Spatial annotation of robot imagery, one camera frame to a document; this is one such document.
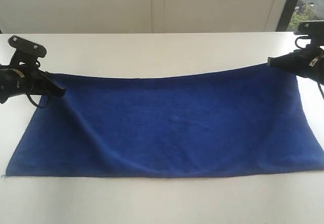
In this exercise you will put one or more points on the blue microfiber towel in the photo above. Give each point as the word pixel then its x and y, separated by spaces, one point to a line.
pixel 238 122

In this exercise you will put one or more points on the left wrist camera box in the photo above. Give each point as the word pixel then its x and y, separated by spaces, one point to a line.
pixel 27 52

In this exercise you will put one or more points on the green tree outside window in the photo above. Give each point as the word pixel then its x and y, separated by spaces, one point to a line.
pixel 305 13

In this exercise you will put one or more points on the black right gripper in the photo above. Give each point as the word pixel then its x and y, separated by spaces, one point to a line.
pixel 306 63

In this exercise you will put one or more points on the black window frame post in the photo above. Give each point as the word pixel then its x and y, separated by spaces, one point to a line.
pixel 286 15

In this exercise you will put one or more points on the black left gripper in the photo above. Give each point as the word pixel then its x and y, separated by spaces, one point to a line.
pixel 27 80

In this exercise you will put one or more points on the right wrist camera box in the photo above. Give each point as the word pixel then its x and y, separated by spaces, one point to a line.
pixel 310 30

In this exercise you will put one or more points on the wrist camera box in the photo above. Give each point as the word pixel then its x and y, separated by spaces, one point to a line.
pixel 310 30
pixel 27 52

